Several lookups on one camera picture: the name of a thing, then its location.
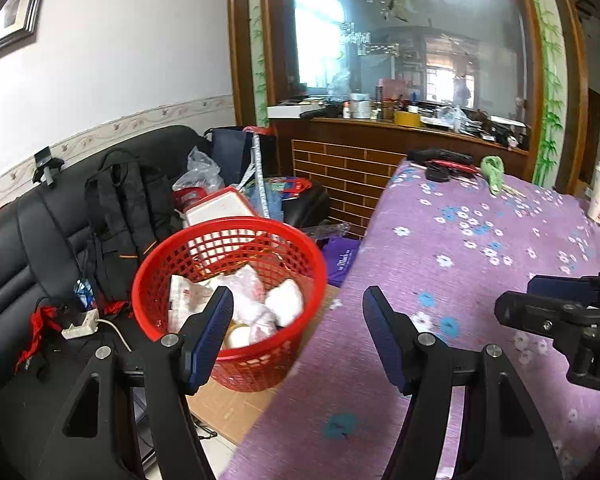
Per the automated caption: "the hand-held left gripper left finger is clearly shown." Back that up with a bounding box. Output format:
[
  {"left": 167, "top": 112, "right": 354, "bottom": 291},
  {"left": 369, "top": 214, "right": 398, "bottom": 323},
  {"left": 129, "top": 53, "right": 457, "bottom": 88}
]
[{"left": 37, "top": 286, "right": 235, "bottom": 480}]

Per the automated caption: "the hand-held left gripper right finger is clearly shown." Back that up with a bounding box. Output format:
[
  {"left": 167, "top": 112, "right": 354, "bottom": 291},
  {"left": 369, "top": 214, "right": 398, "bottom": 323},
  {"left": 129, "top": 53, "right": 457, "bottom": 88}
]
[{"left": 362, "top": 286, "right": 563, "bottom": 480}]

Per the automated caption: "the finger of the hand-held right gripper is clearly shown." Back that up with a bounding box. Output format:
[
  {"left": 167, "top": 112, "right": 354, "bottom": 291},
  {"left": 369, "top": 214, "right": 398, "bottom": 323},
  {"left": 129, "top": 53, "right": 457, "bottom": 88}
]
[
  {"left": 494, "top": 292, "right": 588, "bottom": 335},
  {"left": 526, "top": 274, "right": 600, "bottom": 306}
]

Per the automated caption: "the red plastic basket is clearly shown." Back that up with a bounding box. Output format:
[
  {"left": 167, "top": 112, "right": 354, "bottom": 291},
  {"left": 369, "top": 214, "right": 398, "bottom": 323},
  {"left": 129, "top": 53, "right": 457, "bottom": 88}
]
[{"left": 131, "top": 215, "right": 329, "bottom": 393}]

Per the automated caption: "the white round cap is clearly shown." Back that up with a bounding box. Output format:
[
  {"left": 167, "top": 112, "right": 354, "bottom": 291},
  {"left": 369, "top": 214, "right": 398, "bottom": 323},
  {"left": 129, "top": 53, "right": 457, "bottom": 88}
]
[{"left": 224, "top": 324, "right": 255, "bottom": 350}]

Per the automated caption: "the cardboard sheet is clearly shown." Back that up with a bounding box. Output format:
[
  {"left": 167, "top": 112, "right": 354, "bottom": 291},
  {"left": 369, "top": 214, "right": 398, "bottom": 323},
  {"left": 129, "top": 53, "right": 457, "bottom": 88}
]
[{"left": 187, "top": 285, "right": 341, "bottom": 446}]

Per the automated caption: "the crumpled white tissue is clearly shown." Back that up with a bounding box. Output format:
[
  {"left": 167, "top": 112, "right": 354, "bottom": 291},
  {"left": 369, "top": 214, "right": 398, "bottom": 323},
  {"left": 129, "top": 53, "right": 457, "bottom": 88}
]
[{"left": 264, "top": 279, "right": 305, "bottom": 329}]

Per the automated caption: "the purple bag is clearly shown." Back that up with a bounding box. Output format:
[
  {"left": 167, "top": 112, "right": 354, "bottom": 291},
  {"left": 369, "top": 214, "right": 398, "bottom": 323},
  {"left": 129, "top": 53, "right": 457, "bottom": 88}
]
[{"left": 321, "top": 236, "right": 363, "bottom": 288}]

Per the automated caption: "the purple floral tablecloth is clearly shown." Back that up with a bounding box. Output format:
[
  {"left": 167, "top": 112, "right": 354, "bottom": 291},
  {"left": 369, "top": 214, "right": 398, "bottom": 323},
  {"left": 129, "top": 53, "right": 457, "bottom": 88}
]
[{"left": 219, "top": 160, "right": 600, "bottom": 480}]

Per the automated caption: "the white power strip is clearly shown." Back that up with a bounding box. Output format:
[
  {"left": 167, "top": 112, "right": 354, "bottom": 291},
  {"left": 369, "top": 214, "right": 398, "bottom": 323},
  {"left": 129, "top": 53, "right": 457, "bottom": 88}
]
[{"left": 61, "top": 309, "right": 101, "bottom": 339}]

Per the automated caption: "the green cloth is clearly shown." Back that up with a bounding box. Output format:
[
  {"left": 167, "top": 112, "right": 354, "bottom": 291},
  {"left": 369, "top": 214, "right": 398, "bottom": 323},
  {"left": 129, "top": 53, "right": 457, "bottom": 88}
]
[{"left": 480, "top": 155, "right": 506, "bottom": 196}]

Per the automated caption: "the white red-edged box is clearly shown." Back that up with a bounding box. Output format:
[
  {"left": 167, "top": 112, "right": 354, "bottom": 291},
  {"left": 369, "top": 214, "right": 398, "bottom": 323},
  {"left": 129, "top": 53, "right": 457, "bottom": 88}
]
[{"left": 182, "top": 187, "right": 261, "bottom": 231}]

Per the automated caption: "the blue packet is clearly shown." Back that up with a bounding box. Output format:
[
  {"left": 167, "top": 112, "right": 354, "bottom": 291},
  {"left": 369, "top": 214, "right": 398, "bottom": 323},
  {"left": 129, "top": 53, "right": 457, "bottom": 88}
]
[{"left": 74, "top": 280, "right": 97, "bottom": 311}]

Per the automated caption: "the black backpack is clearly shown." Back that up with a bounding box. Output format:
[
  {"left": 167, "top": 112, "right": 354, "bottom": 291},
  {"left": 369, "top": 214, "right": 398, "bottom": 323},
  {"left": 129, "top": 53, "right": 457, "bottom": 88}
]
[{"left": 84, "top": 149, "right": 181, "bottom": 311}]

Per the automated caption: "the clear plastic bag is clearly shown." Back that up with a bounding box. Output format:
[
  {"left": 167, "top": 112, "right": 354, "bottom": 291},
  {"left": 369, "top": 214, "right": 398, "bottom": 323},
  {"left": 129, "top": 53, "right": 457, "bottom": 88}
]
[{"left": 172, "top": 146, "right": 226, "bottom": 193}]

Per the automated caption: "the red blue printed bag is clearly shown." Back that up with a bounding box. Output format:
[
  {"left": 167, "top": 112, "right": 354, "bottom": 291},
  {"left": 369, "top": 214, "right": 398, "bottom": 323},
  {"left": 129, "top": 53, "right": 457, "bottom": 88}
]
[{"left": 260, "top": 177, "right": 313, "bottom": 203}]

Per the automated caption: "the black red tool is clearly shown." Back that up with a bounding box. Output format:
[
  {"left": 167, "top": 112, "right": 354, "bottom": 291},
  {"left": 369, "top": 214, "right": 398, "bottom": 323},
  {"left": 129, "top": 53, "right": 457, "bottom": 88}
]
[{"left": 407, "top": 147, "right": 481, "bottom": 183}]

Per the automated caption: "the wooden counter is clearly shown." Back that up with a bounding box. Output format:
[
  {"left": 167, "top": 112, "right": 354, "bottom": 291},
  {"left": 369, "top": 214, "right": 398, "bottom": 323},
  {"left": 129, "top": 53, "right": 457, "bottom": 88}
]
[{"left": 270, "top": 115, "right": 531, "bottom": 241}]

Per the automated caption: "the navy bag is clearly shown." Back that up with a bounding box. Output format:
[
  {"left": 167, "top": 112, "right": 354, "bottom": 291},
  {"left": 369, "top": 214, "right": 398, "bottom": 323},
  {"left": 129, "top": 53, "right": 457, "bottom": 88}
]
[{"left": 210, "top": 126, "right": 261, "bottom": 186}]

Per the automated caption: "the black sofa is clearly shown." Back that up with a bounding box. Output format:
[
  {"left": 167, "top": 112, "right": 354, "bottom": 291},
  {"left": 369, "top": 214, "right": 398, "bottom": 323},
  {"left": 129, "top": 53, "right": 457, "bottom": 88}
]
[{"left": 0, "top": 125, "right": 216, "bottom": 480}]

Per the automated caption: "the metal pot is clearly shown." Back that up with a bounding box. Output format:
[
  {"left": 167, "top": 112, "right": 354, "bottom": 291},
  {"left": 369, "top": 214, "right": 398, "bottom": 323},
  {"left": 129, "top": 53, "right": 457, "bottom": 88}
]
[{"left": 349, "top": 92, "right": 372, "bottom": 120}]

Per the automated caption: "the white flat box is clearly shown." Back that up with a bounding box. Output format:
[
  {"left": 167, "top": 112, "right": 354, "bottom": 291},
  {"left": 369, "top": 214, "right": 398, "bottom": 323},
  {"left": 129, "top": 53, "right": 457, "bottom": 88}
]
[{"left": 266, "top": 101, "right": 308, "bottom": 120}]

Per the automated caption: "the wooden framed glass partition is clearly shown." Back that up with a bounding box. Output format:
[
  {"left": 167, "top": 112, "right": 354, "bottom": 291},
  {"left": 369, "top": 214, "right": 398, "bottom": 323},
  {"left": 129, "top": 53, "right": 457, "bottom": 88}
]
[{"left": 227, "top": 0, "right": 588, "bottom": 196}]

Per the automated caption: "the white power cable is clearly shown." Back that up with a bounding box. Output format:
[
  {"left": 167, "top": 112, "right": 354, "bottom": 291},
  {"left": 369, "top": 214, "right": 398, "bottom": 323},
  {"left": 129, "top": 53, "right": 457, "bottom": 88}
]
[{"left": 97, "top": 319, "right": 133, "bottom": 353}]

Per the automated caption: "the white patterned strap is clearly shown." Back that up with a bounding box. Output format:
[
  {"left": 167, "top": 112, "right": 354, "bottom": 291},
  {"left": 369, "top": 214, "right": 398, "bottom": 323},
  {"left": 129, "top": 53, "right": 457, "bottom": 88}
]
[{"left": 242, "top": 135, "right": 273, "bottom": 221}]

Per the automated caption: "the red strap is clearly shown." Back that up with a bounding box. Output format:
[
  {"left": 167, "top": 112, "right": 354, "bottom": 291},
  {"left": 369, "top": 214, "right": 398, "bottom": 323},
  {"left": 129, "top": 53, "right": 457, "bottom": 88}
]
[{"left": 14, "top": 304, "right": 63, "bottom": 373}]

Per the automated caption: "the black wall bracket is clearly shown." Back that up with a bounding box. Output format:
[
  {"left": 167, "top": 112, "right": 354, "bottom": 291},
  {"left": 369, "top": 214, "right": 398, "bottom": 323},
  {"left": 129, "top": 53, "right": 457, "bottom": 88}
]
[{"left": 32, "top": 146, "right": 65, "bottom": 187}]

